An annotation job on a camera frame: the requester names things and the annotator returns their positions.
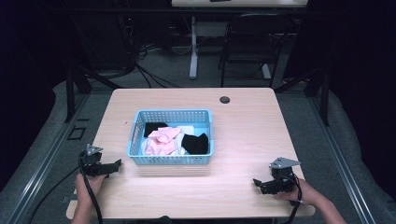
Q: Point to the person's right hand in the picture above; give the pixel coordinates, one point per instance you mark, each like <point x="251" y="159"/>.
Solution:
<point x="303" y="195"/>

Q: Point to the black metal stand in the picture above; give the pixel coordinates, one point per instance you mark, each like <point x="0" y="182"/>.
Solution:
<point x="322" y="93"/>
<point x="76" y="90"/>

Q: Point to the white desk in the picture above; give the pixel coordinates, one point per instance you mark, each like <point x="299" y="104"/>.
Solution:
<point x="238" y="3"/>

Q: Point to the pink sock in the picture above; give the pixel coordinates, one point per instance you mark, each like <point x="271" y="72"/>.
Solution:
<point x="163" y="140"/>

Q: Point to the black chair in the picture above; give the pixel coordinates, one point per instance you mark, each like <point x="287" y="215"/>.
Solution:
<point x="252" y="37"/>

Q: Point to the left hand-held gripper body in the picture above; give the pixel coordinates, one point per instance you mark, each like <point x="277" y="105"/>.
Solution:
<point x="91" y="163"/>

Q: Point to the black sock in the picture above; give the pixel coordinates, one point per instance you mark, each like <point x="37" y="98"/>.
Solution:
<point x="152" y="127"/>
<point x="196" y="144"/>

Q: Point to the blue plastic basket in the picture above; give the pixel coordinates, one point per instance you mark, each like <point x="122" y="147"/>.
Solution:
<point x="171" y="160"/>

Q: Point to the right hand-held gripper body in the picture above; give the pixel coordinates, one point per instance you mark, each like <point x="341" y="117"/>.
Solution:
<point x="281" y="177"/>

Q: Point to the person's left hand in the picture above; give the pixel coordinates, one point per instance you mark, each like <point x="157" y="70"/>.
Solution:
<point x="87" y="186"/>

